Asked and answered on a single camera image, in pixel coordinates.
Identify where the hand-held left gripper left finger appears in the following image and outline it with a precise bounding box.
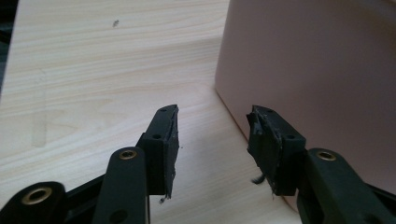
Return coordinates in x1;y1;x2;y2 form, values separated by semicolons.
92;104;181;224

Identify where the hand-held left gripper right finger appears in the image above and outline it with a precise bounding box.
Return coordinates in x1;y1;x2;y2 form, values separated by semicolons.
246;105;396;224

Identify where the pink storage box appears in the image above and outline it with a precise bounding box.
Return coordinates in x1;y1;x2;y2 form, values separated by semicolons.
214;0;396;216

